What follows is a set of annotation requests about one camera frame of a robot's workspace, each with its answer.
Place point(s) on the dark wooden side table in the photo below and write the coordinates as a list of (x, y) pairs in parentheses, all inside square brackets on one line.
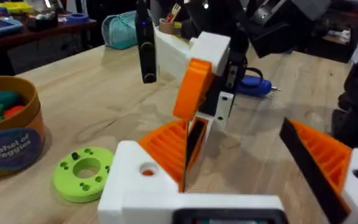
[(26, 46)]

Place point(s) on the teal soft zip bag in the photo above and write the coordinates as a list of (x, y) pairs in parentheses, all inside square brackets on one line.
[(120, 31)]

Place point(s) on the green disc with holes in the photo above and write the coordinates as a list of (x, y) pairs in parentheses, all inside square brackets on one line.
[(70, 183)]

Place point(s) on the yellow board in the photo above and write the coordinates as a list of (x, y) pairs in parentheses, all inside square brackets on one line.
[(14, 7)]

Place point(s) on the blue tape roll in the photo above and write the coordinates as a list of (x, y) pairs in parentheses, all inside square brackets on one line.
[(77, 18)]

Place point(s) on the brown cup with cutlery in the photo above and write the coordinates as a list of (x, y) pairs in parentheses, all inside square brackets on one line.
[(168, 26)]

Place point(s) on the white orange left gripper right finger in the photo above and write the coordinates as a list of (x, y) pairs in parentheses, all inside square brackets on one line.
[(328, 161)]

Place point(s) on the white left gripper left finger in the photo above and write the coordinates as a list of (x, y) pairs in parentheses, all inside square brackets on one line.
[(126, 174)]

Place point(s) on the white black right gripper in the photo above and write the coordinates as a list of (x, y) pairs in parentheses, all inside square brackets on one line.
[(172, 53)]

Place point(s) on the brown round toy tub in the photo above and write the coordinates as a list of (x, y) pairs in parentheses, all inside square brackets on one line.
[(14, 137)]

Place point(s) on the blue electric screwdriver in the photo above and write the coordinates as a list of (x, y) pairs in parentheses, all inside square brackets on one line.
[(253, 86)]

